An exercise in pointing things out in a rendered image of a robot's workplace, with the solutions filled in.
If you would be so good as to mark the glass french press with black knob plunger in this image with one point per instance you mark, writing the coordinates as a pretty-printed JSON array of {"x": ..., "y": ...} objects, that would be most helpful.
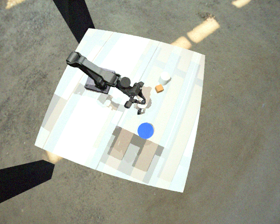
[{"x": 139, "y": 107}]

